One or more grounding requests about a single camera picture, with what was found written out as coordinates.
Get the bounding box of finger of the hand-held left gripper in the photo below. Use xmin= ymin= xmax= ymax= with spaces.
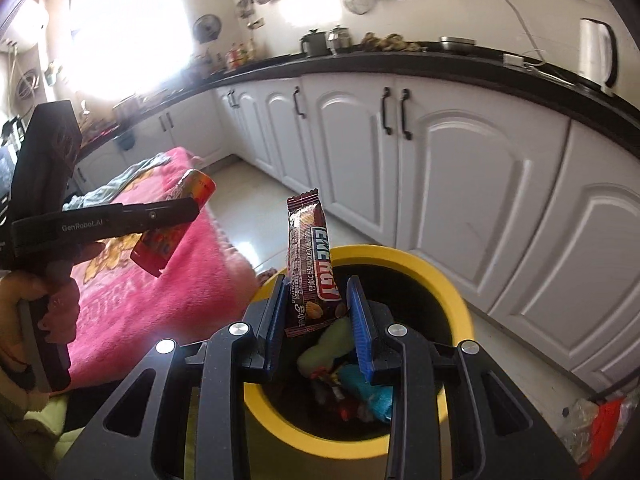
xmin=112 ymin=197 xmax=200 ymax=238

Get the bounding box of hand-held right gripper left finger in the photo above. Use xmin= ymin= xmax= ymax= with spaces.
xmin=55 ymin=274 xmax=293 ymax=480

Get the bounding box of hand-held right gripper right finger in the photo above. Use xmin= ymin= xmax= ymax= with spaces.
xmin=348 ymin=274 xmax=583 ymax=480

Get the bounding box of red snack packet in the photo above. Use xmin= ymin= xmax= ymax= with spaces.
xmin=130 ymin=169 xmax=217 ymax=277

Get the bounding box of brown snack bar wrapper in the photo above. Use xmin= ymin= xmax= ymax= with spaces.
xmin=284 ymin=187 xmax=346 ymax=340

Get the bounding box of yellow rimmed waste bin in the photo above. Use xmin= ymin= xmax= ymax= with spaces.
xmin=243 ymin=245 xmax=476 ymax=480

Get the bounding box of person's left hand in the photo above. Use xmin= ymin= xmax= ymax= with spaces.
xmin=0 ymin=272 xmax=81 ymax=376

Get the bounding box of pale green packet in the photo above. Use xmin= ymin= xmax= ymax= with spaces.
xmin=297 ymin=317 xmax=358 ymax=376

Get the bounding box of blue grey cloth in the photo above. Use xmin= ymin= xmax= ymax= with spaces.
xmin=62 ymin=152 xmax=171 ymax=211

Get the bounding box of blue packet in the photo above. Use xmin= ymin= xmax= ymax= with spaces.
xmin=337 ymin=362 xmax=396 ymax=423

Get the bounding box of steel kitchen pot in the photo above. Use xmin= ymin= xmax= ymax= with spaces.
xmin=112 ymin=94 xmax=141 ymax=123

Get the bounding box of pink fleece blanket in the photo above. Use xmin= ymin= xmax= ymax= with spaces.
xmin=60 ymin=146 xmax=261 ymax=386

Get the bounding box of white kitchen base cabinet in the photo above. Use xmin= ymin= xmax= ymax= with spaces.
xmin=75 ymin=72 xmax=640 ymax=386

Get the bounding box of bright kitchen window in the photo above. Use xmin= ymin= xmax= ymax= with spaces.
xmin=67 ymin=0 xmax=201 ymax=96

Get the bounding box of row of condiment bottles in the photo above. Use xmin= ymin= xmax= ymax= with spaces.
xmin=210 ymin=37 xmax=258 ymax=73

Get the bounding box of crumpled clear plastic bag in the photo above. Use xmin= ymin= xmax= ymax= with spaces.
xmin=557 ymin=399 xmax=601 ymax=466

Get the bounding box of dark metal pot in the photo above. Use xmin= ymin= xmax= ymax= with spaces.
xmin=300 ymin=30 xmax=328 ymax=58

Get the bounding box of black kitchen countertop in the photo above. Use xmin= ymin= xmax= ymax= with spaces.
xmin=75 ymin=42 xmax=640 ymax=161

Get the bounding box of steel pot with lid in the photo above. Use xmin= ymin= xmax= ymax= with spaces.
xmin=327 ymin=25 xmax=353 ymax=56

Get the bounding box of red plastic bag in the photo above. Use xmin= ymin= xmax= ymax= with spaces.
xmin=592 ymin=395 xmax=636 ymax=453

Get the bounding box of pile of dried roots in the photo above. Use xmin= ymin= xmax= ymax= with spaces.
xmin=360 ymin=32 xmax=426 ymax=53

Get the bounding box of white electric kettle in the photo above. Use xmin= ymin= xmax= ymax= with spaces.
xmin=577 ymin=17 xmax=618 ymax=96

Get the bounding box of wall exhaust fan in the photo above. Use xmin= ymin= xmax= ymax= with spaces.
xmin=192 ymin=14 xmax=223 ymax=45

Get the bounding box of thin power cable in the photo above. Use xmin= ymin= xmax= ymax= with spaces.
xmin=492 ymin=0 xmax=548 ymax=66

